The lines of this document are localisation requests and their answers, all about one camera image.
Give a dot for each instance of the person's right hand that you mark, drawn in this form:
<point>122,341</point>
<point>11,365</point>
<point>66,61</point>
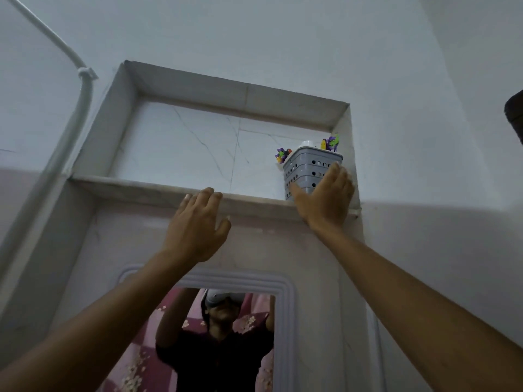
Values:
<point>327,204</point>

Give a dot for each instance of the person's left hand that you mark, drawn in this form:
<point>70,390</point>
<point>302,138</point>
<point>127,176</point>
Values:
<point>192,232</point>

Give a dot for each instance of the person's left thumb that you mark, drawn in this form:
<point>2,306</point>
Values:
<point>225,230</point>

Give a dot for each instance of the person's left middle finger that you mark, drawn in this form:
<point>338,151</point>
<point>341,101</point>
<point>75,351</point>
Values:
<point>204,200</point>

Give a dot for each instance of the person's right thumb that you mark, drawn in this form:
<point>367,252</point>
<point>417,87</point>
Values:
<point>300,199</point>

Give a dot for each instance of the person's left forearm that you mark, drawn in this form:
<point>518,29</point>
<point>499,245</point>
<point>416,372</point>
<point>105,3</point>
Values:
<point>94,326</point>

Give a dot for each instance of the person's right forearm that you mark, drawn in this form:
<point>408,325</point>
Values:
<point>408,306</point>

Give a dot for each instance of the grey perforated plastic basket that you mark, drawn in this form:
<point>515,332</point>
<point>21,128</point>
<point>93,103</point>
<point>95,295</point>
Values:
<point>304,169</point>

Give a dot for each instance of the purple yellow toy brush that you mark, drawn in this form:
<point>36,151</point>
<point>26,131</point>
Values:
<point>282,155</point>

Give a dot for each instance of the white bottle cap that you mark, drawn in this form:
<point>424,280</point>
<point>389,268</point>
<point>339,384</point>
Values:
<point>307,143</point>

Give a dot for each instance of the purple green toy brush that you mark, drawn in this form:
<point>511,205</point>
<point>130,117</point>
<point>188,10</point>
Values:
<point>330,142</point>

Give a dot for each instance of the white pipe clamp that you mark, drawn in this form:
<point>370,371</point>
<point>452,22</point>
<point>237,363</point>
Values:
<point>87,73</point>

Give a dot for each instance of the dark object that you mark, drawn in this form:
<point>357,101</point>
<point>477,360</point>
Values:
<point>515,116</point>

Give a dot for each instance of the marble wall niche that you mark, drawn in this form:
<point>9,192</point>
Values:
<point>196,151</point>

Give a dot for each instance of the white framed wall mirror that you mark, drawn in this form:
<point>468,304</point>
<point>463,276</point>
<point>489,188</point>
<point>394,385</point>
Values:
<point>286,322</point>

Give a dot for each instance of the white wall pipe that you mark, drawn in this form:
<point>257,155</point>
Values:
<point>67,134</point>

